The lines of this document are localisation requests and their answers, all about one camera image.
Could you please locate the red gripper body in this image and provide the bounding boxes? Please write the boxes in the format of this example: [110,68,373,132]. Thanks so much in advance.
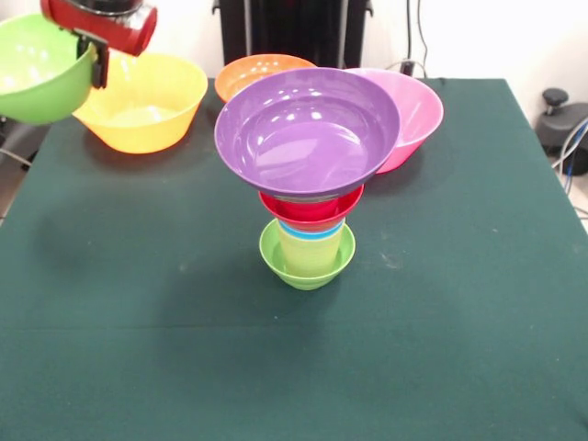
[40,0,159,57]

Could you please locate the large green bowl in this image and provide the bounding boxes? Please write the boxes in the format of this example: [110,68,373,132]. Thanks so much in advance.
[0,13,98,127]

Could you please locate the large yellow bowl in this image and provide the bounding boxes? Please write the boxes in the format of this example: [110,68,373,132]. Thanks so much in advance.
[72,52,209,154]

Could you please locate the purple bowl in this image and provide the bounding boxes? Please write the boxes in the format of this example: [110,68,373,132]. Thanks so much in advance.
[213,67,401,198]

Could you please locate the small red bowl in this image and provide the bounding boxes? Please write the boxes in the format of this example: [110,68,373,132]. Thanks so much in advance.
[257,183,366,231]

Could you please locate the blue cup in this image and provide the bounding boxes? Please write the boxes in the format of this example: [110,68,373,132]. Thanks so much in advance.
[277,220,346,243]

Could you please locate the yellow cup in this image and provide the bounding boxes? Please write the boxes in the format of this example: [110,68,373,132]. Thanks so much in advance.
[277,227,345,278]

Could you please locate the small green bowl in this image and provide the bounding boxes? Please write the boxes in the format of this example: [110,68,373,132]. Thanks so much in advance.
[258,219,357,291]

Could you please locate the large pink bowl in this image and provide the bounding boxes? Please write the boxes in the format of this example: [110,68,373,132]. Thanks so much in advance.
[344,67,445,175]

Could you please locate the orange bowl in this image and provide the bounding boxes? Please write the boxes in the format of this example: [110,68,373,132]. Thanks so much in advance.
[214,53,318,105]

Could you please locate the dark green tablecloth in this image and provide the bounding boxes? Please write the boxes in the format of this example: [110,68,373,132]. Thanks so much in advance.
[0,76,588,441]

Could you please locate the grey cable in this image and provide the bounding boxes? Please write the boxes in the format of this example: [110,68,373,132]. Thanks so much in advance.
[0,146,34,172]

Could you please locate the white and blue cables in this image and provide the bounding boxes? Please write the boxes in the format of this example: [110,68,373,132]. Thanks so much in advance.
[550,117,588,185]

